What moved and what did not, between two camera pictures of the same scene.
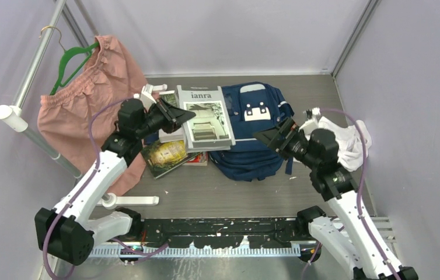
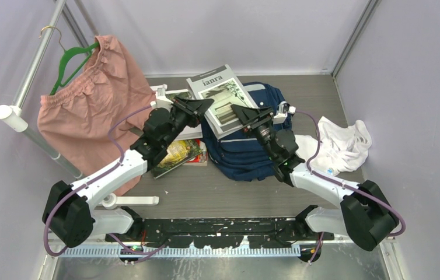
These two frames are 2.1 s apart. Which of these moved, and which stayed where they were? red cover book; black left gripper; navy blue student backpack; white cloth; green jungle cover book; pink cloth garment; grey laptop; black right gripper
Moved: grey laptop; black right gripper; black left gripper
Stayed: pink cloth garment; red cover book; navy blue student backpack; white cloth; green jungle cover book
